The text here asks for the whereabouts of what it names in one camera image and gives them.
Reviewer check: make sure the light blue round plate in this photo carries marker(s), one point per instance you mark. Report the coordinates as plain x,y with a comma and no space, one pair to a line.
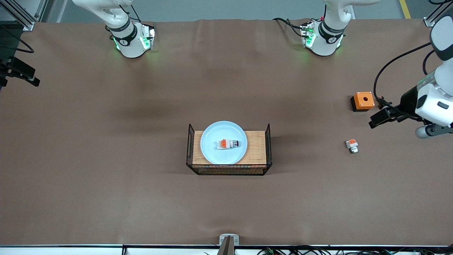
212,156

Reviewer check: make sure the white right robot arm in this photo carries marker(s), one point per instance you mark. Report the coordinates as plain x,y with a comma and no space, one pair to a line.
131,46

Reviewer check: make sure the black push button head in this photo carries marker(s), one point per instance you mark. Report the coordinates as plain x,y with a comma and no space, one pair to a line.
384,102

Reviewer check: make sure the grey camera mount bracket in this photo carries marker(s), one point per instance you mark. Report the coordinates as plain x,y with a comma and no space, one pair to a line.
229,241

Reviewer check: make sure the red head push button switch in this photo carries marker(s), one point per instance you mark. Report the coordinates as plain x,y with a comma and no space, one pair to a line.
226,144

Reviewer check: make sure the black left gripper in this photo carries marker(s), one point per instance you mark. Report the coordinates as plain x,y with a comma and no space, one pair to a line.
408,102

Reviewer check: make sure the orange button enclosure box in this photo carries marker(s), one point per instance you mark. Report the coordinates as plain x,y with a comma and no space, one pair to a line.
363,100

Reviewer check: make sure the wooden board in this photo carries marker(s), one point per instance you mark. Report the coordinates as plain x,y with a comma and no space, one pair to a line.
256,148

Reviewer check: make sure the silver head push button switch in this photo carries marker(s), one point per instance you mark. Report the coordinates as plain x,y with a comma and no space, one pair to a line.
352,145

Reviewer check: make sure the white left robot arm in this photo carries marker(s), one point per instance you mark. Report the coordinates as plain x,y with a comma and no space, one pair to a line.
329,42

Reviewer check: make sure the white table edge rail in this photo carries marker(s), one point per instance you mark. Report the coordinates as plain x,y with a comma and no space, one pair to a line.
53,250

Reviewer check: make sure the brown table cover sheet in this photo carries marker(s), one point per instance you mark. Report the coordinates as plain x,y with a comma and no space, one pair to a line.
141,198

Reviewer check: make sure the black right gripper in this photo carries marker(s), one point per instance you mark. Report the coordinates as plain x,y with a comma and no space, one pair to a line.
7,69

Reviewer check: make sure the aluminium frame post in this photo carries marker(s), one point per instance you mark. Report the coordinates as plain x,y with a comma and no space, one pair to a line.
28,24
429,22

